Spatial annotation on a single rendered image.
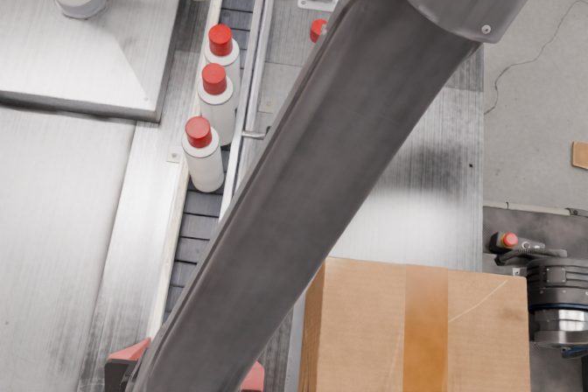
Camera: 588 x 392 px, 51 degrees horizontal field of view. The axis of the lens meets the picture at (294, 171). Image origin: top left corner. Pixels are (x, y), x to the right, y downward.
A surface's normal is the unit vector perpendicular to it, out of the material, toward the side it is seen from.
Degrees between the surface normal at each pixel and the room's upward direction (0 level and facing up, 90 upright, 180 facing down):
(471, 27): 51
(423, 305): 0
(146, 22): 0
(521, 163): 0
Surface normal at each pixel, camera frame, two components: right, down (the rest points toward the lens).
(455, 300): 0.07, -0.33
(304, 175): -0.07, 0.49
